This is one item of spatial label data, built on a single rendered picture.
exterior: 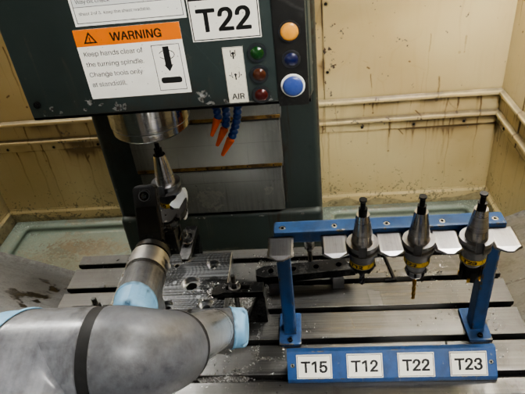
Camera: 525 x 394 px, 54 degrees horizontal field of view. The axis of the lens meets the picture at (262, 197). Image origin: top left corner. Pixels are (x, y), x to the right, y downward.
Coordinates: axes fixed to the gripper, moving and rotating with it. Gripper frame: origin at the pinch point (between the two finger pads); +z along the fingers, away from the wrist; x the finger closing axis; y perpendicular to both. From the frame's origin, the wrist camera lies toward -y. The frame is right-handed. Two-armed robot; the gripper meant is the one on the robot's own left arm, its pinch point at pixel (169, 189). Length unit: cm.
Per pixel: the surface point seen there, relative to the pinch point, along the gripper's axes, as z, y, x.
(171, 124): -6.7, -19.2, 5.7
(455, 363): -22, 34, 60
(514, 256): 25, 47, 91
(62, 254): 62, 70, -72
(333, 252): -16.1, 6.5, 35.2
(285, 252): -15.3, 6.5, 25.6
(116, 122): -7.7, -20.9, -4.3
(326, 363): -22, 34, 33
